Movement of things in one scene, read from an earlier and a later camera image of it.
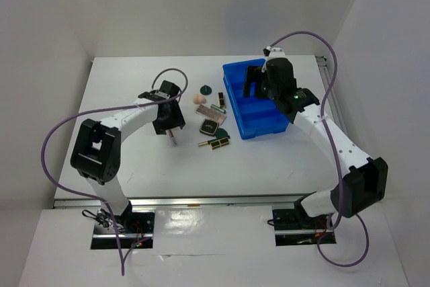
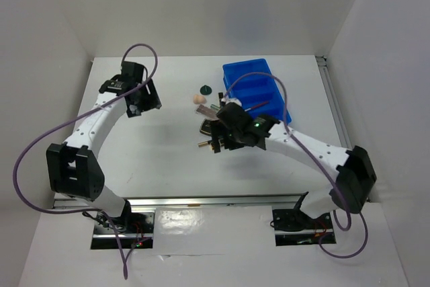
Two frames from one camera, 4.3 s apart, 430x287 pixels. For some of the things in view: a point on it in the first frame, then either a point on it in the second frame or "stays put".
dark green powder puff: [205, 90] stays put
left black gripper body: [173, 118] → [146, 101]
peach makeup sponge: [199, 99] stays put
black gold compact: [209, 127] stays put
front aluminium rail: [238, 200] stays put
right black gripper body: [263, 89] → [231, 136]
